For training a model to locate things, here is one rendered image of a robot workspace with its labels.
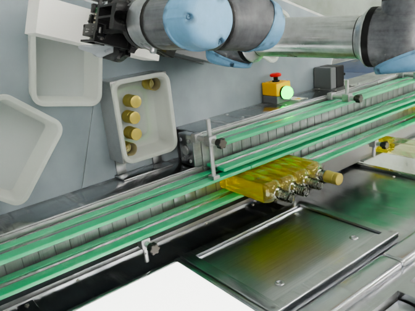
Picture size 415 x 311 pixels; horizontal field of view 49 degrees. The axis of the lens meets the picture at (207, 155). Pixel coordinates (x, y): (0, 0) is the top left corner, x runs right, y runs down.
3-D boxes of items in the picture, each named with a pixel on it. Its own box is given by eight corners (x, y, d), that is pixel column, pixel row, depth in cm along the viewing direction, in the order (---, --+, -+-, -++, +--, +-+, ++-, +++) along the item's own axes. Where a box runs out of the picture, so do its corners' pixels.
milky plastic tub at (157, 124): (110, 160, 127) (125, 166, 120) (96, 79, 120) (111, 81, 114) (162, 144, 137) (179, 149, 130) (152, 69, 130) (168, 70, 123)
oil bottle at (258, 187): (219, 187, 137) (270, 206, 121) (217, 170, 136) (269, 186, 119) (233, 182, 140) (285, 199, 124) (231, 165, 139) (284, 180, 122)
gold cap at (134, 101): (121, 95, 124) (129, 96, 121) (133, 92, 126) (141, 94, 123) (123, 108, 125) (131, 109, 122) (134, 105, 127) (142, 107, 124)
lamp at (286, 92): (280, 100, 154) (286, 100, 152) (278, 87, 153) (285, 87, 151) (288, 97, 157) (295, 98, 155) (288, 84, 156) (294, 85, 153)
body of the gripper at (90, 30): (84, -5, 73) (119, -13, 63) (132, 9, 78) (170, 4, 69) (78, 43, 73) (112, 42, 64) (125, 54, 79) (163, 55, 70)
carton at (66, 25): (28, -2, 79) (40, -5, 74) (147, 30, 94) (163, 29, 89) (24, 33, 80) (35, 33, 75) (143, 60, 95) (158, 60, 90)
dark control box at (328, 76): (313, 88, 175) (331, 89, 169) (312, 67, 173) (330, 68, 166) (326, 84, 180) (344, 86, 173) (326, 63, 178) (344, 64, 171)
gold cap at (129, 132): (122, 127, 126) (129, 129, 122) (133, 124, 128) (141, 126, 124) (124, 139, 127) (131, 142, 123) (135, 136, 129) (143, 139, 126)
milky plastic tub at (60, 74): (20, 103, 111) (31, 106, 105) (18, 7, 107) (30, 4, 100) (88, 103, 122) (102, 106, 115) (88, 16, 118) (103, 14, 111)
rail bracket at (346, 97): (324, 100, 161) (357, 103, 151) (324, 79, 159) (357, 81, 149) (331, 98, 163) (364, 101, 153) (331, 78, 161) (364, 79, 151)
